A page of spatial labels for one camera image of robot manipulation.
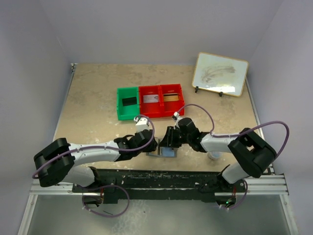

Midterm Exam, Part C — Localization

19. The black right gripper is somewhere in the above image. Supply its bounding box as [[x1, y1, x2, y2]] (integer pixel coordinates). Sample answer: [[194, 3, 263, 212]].
[[159, 126, 191, 148]]

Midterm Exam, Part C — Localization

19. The grey leather card holder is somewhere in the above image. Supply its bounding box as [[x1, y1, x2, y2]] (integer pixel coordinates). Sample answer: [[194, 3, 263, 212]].
[[146, 138, 178, 158]]

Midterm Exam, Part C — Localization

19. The green bin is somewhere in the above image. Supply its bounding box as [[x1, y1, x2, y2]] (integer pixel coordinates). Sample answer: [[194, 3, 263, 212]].
[[116, 87, 140, 120]]

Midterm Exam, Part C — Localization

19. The red bin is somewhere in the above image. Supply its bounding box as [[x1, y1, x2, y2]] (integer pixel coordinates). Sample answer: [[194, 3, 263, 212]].
[[138, 86, 162, 118], [160, 84, 185, 117]]

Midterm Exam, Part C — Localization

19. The gold credit card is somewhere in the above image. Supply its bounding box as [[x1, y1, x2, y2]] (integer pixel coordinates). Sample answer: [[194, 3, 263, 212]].
[[163, 93, 179, 97]]

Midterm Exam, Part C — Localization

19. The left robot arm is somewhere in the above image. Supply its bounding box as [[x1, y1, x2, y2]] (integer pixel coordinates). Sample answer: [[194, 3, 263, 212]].
[[32, 129, 157, 192]]

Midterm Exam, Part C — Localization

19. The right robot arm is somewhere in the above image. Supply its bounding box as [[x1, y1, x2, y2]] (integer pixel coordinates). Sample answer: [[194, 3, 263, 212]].
[[159, 117, 277, 191]]

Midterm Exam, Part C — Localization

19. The blue credit card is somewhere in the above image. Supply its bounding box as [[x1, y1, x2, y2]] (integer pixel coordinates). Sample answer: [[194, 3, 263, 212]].
[[161, 147, 176, 157]]

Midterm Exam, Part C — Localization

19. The gold card in bin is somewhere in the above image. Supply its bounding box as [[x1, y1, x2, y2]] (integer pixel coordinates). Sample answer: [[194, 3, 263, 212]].
[[163, 96, 179, 102]]

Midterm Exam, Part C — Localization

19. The black card in bin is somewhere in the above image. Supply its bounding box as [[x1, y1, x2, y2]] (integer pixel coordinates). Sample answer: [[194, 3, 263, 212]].
[[122, 96, 137, 106]]

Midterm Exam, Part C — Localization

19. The silver card in bin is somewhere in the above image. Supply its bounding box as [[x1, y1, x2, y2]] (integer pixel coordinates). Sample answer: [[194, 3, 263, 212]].
[[143, 94, 159, 103]]

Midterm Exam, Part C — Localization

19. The small clear cup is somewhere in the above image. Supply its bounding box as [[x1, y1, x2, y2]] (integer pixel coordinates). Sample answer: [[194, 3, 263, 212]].
[[208, 151, 221, 161]]

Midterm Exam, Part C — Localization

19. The black whiteboard stand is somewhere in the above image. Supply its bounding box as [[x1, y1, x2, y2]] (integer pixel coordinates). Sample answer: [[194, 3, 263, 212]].
[[195, 86, 223, 97]]

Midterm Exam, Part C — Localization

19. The yellow framed whiteboard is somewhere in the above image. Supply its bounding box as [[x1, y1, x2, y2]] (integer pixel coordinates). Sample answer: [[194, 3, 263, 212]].
[[192, 52, 249, 97]]

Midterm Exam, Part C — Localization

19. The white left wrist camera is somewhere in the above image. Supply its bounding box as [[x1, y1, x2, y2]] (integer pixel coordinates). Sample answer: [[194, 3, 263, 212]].
[[134, 117, 150, 133]]

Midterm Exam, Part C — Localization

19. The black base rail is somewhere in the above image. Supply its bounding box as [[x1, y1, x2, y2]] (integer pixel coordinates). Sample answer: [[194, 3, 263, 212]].
[[72, 169, 246, 204]]

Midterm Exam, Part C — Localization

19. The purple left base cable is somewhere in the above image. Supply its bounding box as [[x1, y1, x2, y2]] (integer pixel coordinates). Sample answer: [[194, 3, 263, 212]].
[[81, 184, 131, 217]]

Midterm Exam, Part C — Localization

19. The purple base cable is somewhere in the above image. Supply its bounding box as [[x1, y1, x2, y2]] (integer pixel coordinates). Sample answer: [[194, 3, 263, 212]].
[[219, 181, 248, 211], [81, 184, 131, 217]]

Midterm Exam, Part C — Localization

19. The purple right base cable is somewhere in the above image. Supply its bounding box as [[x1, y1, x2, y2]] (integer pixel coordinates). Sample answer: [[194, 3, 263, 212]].
[[219, 181, 248, 211]]

